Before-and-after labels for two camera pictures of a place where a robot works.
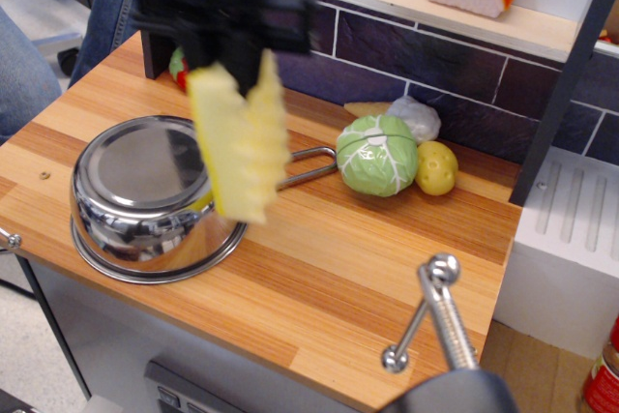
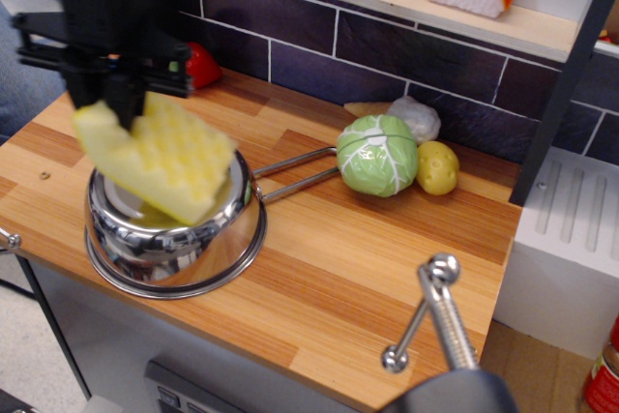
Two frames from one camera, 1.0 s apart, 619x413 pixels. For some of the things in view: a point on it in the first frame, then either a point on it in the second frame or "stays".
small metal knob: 14,241 stays
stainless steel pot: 142,208 → 141,250
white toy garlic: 423,121 stays
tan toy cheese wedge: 368,108 stays
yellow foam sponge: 246,139 → 166,159
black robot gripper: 216,6 → 106,42
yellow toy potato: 437,167 stays
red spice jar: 601,388 stays
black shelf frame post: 567,80 stays
